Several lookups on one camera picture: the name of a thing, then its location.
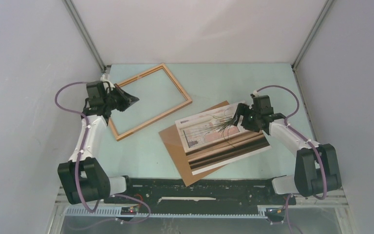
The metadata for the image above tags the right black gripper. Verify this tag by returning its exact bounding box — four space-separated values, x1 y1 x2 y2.
230 103 261 133

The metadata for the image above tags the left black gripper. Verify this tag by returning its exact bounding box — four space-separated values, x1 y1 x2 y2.
103 84 138 113

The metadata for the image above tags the light wooden picture frame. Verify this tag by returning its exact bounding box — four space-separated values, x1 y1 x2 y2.
106 63 193 142

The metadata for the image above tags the printed plant photo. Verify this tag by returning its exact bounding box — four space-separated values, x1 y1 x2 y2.
175 103 271 175

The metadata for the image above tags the brown cardboard backing board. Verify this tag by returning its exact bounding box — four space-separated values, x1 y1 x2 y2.
159 101 234 186

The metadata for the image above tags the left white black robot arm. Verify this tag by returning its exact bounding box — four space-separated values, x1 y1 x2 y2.
55 78 139 206

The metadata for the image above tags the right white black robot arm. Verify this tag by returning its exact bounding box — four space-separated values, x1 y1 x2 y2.
231 95 342 204

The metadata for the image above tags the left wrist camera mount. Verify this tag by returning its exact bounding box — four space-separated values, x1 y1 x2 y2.
100 73 111 82

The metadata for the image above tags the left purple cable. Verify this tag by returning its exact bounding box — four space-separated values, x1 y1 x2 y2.
55 81 151 225

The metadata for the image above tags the purple cable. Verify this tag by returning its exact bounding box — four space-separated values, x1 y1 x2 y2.
255 85 328 234
55 81 151 225

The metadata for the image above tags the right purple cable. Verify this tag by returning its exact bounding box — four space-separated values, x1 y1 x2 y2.
255 85 328 234

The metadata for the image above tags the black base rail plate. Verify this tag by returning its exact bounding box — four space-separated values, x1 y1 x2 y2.
103 176 298 216

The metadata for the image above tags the left aluminium corner post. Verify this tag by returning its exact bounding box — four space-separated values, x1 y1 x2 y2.
62 0 107 73

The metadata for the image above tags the aluminium corner post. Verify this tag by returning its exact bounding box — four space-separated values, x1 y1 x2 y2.
62 0 107 73
292 0 336 72

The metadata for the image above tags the white toothed cable duct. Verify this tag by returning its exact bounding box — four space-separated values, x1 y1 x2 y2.
65 206 267 219

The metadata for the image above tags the right aluminium corner post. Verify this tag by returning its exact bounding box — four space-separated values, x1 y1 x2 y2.
292 0 336 72

